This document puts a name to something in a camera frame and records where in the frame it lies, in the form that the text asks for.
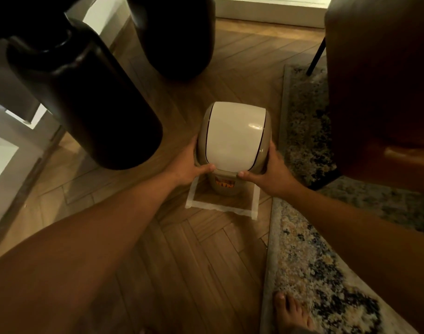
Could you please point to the person's right hand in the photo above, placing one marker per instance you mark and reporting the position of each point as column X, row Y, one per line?
column 272, row 177

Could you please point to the person's left hand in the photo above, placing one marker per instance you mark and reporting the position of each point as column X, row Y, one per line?
column 184, row 166

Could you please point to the person's right thumb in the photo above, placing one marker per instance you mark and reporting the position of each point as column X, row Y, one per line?
column 248, row 174

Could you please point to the person's left thumb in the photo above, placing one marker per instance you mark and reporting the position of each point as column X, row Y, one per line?
column 205, row 168

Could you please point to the beige swing-lid trash bin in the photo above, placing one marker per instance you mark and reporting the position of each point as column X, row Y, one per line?
column 234, row 139

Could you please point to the person's right forearm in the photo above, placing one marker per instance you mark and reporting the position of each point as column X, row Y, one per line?
column 365, row 246

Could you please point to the person's left forearm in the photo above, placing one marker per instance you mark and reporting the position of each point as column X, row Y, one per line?
column 76, row 250

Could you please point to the white tape floor marking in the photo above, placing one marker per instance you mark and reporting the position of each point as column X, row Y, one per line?
column 222, row 204

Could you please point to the patterned area rug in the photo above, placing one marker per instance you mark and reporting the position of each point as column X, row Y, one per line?
column 323, row 239

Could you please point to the black rounded vase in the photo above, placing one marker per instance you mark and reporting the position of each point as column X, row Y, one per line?
column 173, row 34

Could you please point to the person's right foot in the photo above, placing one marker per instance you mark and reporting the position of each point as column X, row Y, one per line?
column 290, row 313

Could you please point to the large black bottle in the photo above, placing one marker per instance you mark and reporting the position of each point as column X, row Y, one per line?
column 83, row 90

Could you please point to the brown leather chair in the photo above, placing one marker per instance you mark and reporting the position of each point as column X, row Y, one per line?
column 382, row 86

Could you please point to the white cabinet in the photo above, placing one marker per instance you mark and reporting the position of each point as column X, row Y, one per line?
column 10, row 135

